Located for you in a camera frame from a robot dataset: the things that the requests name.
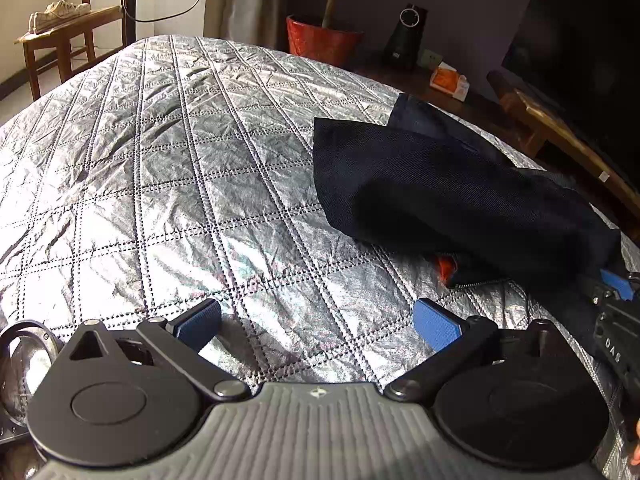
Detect navy zip jacket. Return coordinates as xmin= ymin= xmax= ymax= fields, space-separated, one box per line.
xmin=312 ymin=94 xmax=624 ymax=352

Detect person's hand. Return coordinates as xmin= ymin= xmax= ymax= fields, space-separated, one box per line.
xmin=629 ymin=420 xmax=640 ymax=466

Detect silver quilted bedspread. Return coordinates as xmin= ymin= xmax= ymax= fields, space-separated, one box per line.
xmin=0 ymin=34 xmax=640 ymax=480

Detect wooden TV stand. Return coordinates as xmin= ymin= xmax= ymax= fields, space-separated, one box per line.
xmin=485 ymin=69 xmax=640 ymax=221

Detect black flat television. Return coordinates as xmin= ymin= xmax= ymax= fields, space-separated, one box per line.
xmin=502 ymin=0 xmax=639 ymax=166

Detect orange tissue box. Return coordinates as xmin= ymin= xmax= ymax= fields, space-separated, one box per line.
xmin=430 ymin=62 xmax=470 ymax=102

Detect black cylindrical speaker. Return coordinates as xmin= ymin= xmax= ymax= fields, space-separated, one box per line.
xmin=384 ymin=3 xmax=428 ymax=65

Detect red plant pot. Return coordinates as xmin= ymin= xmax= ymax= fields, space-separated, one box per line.
xmin=286 ymin=15 xmax=364 ymax=67

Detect wooden chair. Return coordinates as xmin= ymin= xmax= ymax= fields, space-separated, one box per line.
xmin=15 ymin=0 xmax=122 ymax=101

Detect beige curtain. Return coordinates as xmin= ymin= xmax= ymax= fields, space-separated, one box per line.
xmin=204 ymin=0 xmax=285 ymax=49

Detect white sneakers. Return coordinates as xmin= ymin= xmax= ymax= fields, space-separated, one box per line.
xmin=27 ymin=0 xmax=91 ymax=35

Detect white wall socket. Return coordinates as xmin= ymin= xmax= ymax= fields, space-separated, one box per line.
xmin=418 ymin=49 xmax=442 ymax=70

